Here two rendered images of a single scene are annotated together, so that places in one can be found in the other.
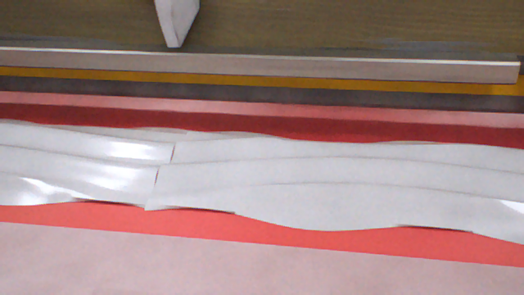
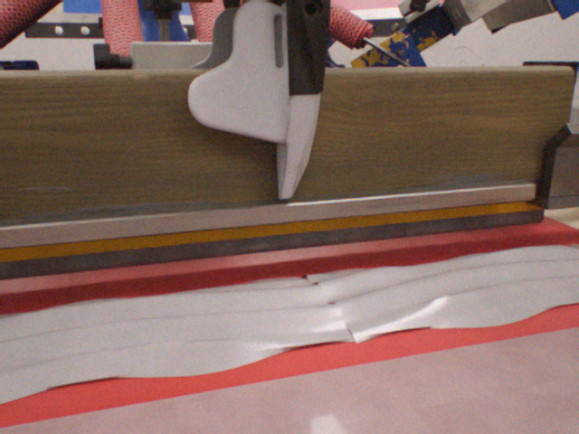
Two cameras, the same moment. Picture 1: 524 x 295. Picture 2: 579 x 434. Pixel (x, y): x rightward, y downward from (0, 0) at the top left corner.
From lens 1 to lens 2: 0.17 m
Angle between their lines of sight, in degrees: 28
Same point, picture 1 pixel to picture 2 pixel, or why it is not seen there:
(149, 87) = (231, 245)
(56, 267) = (355, 406)
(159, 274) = (448, 385)
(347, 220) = (515, 312)
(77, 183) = (270, 334)
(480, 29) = (501, 164)
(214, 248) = (457, 355)
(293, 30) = (374, 175)
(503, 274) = not seen: outside the picture
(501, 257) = not seen: outside the picture
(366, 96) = (417, 226)
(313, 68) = (403, 203)
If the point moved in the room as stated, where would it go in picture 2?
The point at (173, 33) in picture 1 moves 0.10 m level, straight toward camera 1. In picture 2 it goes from (292, 184) to (466, 238)
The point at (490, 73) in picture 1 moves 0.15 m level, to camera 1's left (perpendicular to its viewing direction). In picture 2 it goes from (519, 193) to (294, 232)
